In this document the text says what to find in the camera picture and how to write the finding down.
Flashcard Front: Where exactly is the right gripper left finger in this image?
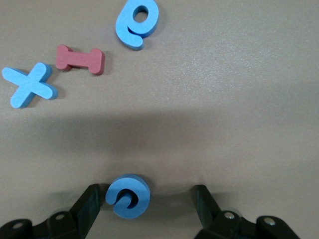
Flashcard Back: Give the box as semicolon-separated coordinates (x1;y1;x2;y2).
0;184;102;239

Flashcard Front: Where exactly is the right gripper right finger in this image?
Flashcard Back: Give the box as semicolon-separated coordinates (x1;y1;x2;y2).
191;184;301;239

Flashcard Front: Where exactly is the blue foam letter C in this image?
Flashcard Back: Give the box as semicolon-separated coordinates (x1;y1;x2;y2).
105;173;152;220

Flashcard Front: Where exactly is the blue foam letter a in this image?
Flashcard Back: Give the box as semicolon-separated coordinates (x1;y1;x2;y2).
115;0;160;51

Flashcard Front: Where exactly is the brown table cover sheet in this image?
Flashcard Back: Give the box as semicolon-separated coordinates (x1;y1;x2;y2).
0;0;319;239

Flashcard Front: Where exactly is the blue foam letter X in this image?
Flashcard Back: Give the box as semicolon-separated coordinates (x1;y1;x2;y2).
1;62;58;109

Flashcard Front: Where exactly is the red foam letter I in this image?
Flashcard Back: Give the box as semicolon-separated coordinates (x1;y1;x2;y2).
54;44;106;75

